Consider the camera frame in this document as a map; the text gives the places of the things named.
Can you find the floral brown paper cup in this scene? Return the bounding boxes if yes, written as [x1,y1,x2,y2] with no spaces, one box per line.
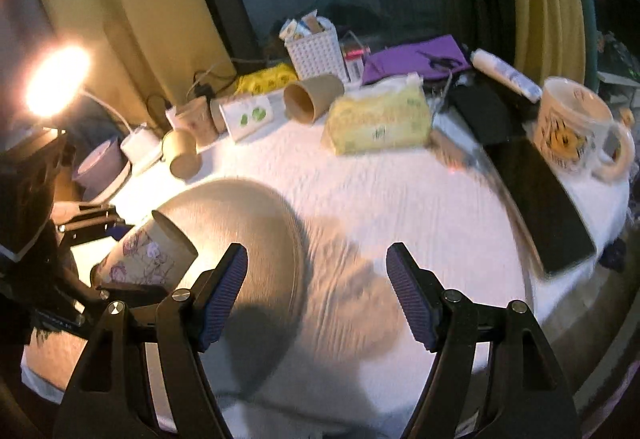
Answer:
[90,210,198,292]

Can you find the small brown paper cup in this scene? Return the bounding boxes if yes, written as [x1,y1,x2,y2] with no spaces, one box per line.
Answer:
[162,129,202,181]

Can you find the upright patterned paper cup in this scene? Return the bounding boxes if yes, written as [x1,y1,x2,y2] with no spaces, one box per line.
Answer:
[171,96,218,147]

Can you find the white green-logo paper cup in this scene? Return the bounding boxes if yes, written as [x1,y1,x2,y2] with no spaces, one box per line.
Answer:
[219,95,273,143]

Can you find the plain brown paper cup lying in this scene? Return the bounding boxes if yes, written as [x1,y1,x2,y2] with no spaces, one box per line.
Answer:
[283,74,345,125]

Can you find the white lamp base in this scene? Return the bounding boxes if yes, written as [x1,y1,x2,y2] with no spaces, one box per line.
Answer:
[120,125,162,176]

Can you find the desk lamp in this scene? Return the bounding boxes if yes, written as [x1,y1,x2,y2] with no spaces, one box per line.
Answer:
[25,44,91,118]

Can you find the round grey metal tray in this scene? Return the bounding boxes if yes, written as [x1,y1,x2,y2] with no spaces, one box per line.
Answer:
[149,179,306,435]

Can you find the black smartphone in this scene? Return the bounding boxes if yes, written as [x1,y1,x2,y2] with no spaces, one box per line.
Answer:
[484,138,596,275]

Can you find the left yellow curtain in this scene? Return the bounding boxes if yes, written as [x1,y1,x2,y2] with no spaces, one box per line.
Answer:
[41,0,235,125]

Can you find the yellow curtain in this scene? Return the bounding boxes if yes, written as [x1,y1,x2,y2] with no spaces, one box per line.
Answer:
[41,0,235,125]
[514,0,587,84]

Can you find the yellow snack packet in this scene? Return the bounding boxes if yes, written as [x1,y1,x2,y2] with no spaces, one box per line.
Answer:
[234,63,298,95]

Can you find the Winnie Pooh ceramic mug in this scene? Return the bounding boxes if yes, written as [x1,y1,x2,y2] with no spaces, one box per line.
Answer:
[534,77,636,183]

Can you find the white lattice basket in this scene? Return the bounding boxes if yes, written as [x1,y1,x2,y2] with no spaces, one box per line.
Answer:
[284,25,348,82]

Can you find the yellow tissue pack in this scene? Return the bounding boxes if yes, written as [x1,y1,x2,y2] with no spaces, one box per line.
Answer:
[321,75,433,156]

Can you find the small barcode bottle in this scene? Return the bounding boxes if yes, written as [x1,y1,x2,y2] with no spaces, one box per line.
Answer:
[344,49,366,82]

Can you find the white tube bottle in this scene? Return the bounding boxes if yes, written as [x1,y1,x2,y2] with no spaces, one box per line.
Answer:
[471,49,542,103]

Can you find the black scissors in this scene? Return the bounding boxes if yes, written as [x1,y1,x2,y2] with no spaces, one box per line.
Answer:
[418,51,464,72]

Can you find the purple cloth pouch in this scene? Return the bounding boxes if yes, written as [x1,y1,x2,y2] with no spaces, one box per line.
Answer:
[361,35,471,86]

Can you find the right yellow curtain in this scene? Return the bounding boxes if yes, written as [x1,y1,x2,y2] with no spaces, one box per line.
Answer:
[514,0,587,84]

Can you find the black charger with cable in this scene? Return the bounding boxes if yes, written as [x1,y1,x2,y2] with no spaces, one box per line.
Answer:
[186,64,251,100]

